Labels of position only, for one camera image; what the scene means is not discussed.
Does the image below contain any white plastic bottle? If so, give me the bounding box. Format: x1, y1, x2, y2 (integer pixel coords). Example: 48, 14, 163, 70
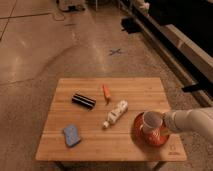
103, 100, 128, 129

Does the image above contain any black floor object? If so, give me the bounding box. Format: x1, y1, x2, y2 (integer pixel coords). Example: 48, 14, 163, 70
121, 18, 141, 34

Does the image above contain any long wall bench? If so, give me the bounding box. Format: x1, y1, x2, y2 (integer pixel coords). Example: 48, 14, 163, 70
118, 0, 213, 106

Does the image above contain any red ceramic bowl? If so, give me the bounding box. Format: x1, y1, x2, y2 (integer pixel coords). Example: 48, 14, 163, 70
133, 112, 169, 147

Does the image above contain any white base with cable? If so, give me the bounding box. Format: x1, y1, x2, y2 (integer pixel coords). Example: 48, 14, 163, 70
53, 0, 86, 14

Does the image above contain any black striped box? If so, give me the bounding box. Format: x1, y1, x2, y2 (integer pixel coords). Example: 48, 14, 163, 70
72, 94, 96, 109

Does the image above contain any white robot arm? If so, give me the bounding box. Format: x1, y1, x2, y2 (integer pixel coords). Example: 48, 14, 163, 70
163, 107, 213, 144

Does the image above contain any wooden table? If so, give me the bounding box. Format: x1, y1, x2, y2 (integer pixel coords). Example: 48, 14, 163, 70
36, 78, 186, 163

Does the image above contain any orange marker pen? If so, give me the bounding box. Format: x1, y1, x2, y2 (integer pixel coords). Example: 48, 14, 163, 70
102, 85, 111, 104

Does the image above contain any blue sponge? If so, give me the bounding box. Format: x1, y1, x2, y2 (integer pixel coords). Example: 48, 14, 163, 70
63, 124, 81, 147

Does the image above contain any beige ceramic cup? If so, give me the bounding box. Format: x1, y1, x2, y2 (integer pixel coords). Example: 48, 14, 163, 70
141, 111, 163, 133

